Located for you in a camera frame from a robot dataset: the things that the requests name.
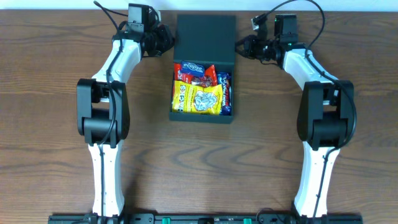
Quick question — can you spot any dark green hinged box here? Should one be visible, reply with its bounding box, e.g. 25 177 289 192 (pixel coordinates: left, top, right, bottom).
169 14 236 124

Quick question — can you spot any blue Eclipse mints box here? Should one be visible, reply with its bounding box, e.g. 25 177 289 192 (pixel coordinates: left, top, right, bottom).
181 61 205 78

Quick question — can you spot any blue Oreo cookie pack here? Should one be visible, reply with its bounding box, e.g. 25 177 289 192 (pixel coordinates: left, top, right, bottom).
217 72 229 116

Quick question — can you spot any red dried fruit bag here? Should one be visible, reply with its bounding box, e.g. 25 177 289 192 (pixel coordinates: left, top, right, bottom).
174 63 218 87

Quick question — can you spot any yellow seeds snack bag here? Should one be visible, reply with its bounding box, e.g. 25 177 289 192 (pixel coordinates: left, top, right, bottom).
172 81 223 115

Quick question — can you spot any Dairy Milk chocolate bar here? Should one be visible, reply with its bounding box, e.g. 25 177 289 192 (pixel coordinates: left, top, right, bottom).
228 74 233 115

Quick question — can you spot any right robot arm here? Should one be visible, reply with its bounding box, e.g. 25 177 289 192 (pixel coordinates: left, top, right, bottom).
235 14 357 223

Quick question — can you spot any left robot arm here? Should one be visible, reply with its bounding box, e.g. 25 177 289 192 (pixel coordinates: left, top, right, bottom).
76 3 174 222

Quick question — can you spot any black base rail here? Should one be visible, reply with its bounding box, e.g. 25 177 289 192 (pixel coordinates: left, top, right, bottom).
47 213 363 224

